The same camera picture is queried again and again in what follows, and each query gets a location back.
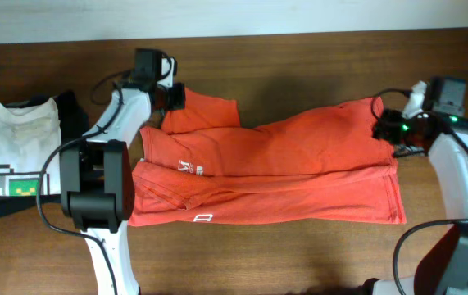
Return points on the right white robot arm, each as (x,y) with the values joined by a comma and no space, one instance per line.
(443,138)

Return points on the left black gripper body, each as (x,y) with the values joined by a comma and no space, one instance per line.
(174,96)

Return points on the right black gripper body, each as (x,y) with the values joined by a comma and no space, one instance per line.
(399,131)

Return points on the orange red t-shirt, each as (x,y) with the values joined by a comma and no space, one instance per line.
(202,166)

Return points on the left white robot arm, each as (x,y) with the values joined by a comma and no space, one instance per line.
(97,190)

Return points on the folded black garment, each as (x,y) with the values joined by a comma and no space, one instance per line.
(73,123)

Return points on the folded white pixel-print t-shirt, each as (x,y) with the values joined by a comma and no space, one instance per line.
(28,136)

